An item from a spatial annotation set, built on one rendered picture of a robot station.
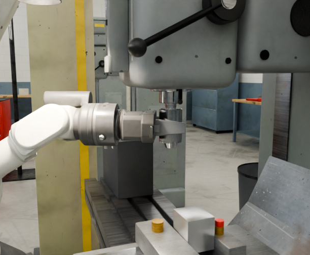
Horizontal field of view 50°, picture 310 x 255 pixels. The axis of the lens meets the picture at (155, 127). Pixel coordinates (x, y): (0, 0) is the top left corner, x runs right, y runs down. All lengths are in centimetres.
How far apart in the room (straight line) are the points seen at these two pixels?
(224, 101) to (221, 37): 740
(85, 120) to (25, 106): 902
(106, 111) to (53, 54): 172
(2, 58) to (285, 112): 906
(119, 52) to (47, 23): 177
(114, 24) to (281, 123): 55
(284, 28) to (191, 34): 17
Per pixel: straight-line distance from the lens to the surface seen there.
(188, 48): 59
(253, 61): 63
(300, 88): 93
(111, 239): 85
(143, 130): 63
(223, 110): 802
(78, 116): 68
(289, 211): 91
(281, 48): 66
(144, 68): 57
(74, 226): 259
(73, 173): 246
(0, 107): 514
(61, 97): 72
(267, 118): 103
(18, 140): 69
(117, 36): 63
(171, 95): 66
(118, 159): 105
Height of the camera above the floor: 133
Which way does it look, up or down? 9 degrees down
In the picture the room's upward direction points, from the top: straight up
